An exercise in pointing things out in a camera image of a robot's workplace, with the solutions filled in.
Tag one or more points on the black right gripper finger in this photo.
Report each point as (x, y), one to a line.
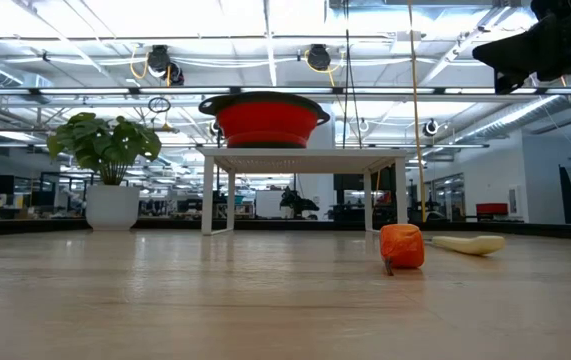
(520, 50)

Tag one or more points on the red collapsible colander bowl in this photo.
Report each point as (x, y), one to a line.
(265, 125)

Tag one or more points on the black background robot arm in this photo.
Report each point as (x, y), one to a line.
(295, 202)

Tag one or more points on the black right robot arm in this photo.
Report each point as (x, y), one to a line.
(555, 4)

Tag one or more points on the small orange-yellow stemmed fruit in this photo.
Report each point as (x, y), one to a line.
(401, 245)

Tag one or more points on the red box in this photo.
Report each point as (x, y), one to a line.
(491, 209)

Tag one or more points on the white perforated shelf riser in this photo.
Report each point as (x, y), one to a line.
(300, 161)

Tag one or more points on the green plant in white pot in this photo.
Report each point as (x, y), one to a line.
(105, 145)

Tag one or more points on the black aluminium table frame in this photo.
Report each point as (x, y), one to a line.
(315, 225)

